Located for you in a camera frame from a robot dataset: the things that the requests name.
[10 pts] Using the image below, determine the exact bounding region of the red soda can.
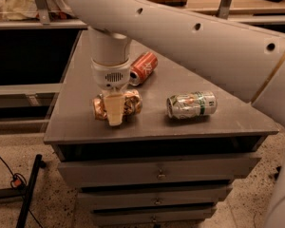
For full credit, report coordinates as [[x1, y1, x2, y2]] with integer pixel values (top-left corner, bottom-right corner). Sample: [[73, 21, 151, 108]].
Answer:
[[129, 52, 158, 86]]

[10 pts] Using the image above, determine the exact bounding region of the orange patterned soda can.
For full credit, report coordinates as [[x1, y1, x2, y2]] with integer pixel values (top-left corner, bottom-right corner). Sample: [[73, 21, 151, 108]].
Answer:
[[92, 89, 143, 121]]

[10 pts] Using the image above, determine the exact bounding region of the grey metal shelf rail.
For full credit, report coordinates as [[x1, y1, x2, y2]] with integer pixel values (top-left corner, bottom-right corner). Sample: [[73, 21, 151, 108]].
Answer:
[[0, 0, 285, 24]]

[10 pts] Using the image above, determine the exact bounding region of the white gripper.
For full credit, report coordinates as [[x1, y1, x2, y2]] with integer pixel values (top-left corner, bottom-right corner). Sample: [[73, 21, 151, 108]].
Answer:
[[91, 61, 130, 126]]

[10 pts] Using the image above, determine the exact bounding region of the grey drawer cabinet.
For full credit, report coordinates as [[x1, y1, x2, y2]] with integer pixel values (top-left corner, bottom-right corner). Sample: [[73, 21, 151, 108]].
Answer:
[[45, 34, 278, 228]]

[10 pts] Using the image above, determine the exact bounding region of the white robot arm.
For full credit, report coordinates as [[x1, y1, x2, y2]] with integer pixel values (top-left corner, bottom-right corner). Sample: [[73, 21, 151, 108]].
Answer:
[[68, 0, 285, 127]]

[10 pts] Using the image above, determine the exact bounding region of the black metal stand leg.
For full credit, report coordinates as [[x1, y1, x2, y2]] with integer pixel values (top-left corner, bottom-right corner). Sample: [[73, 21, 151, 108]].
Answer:
[[0, 154, 47, 228]]

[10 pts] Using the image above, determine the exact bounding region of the black cable with red clip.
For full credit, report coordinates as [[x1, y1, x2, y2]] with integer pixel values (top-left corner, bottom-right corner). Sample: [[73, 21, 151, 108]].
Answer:
[[0, 145, 46, 228]]

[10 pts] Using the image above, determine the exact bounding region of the white cloth bundle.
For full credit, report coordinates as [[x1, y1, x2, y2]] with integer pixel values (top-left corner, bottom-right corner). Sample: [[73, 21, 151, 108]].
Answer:
[[0, 0, 74, 21]]

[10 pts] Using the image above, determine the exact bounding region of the green and white soda can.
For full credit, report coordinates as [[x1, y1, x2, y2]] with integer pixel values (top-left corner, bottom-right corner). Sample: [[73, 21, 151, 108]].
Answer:
[[166, 91, 218, 120]]

